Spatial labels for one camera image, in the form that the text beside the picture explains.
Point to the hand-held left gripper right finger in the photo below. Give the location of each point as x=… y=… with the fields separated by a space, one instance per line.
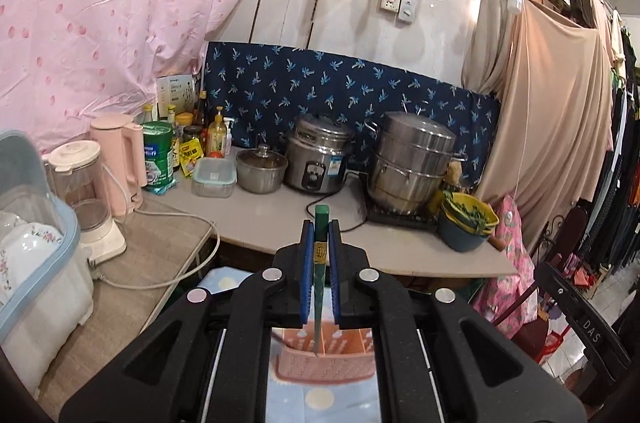
x=334 y=275

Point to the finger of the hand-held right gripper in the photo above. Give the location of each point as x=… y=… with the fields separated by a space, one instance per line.
x=557 y=290

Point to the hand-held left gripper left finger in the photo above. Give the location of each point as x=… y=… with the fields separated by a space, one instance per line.
x=306 y=275

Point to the green chopstick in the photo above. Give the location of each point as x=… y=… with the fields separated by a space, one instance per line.
x=321 y=223

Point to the pink plastic utensil basket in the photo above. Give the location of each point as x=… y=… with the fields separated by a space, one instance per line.
x=320 y=368

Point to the red plastic stool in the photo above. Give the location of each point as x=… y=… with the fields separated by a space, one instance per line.
x=552 y=343

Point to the pink floral cloth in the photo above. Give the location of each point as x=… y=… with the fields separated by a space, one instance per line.
x=510 y=263

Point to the dark metal chair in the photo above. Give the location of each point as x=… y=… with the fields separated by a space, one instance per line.
x=575 y=228

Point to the black induction cooker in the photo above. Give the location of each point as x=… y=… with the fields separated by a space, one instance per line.
x=395 y=219

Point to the yellow colander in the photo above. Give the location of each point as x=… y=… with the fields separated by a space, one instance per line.
x=492 y=215

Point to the blue plastic bowl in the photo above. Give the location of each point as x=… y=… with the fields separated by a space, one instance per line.
x=460 y=242

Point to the small pot with glass lid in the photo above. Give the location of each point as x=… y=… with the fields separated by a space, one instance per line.
x=261 y=170

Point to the green leafy vegetables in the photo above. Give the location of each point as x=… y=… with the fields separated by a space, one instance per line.
x=465 y=210

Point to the steel rice cooker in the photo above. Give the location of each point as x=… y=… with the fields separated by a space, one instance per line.
x=320 y=153

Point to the steel steamer pot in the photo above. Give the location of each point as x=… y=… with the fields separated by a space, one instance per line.
x=410 y=163

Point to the tan loofah scrubber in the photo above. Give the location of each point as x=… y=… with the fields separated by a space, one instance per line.
x=455 y=174

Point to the white pump bottle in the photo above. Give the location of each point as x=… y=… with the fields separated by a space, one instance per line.
x=229 y=138

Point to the yellow seasoning packet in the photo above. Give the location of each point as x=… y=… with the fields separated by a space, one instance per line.
x=191 y=159

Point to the yellow dish soap bottle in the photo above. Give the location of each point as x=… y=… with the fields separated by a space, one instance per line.
x=217 y=135

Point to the row of hanging clothes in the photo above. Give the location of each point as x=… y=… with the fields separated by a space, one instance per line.
x=620 y=128

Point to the dark glass jar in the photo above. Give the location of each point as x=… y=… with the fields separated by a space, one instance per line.
x=192 y=136

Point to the white labelled sauce bottle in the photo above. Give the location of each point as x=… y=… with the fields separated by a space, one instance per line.
x=174 y=143

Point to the beige curtain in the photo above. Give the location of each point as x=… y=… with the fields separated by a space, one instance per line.
x=550 y=103

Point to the navy blue printed cloth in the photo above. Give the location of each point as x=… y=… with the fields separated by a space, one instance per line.
x=350 y=88

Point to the green tin can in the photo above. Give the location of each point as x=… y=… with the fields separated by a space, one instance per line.
x=158 y=153

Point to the dark sauce bottle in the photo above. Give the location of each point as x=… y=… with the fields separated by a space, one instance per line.
x=201 y=113

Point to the yellow lidded jar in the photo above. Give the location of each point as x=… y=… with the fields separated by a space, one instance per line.
x=184 y=120

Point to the pink electric kettle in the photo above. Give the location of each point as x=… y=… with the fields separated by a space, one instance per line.
x=117 y=163

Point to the white carton box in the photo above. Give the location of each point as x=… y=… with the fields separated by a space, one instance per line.
x=175 y=95

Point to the yellow capped bottle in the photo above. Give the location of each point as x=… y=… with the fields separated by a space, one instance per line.
x=149 y=113

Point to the white blender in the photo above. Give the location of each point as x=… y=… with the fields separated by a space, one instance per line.
x=87 y=198

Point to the white dish cabinet blue lid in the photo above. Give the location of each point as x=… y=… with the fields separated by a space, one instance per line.
x=45 y=303

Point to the floral plate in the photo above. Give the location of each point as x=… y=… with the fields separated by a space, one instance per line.
x=27 y=253

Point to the pink spotted curtain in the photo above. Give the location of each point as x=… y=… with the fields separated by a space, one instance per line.
x=125 y=3

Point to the white wall socket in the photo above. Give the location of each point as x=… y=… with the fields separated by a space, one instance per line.
x=390 y=4

